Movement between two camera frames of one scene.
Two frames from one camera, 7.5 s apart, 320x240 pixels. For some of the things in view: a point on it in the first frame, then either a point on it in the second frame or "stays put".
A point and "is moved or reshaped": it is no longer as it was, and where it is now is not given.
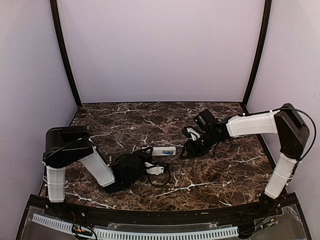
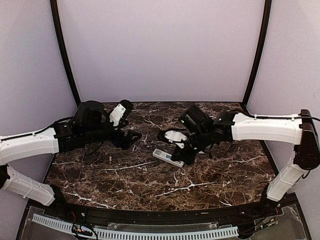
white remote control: (160, 151) is moved or reshaped
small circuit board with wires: (79, 231) stays put
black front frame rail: (81, 212) stays put
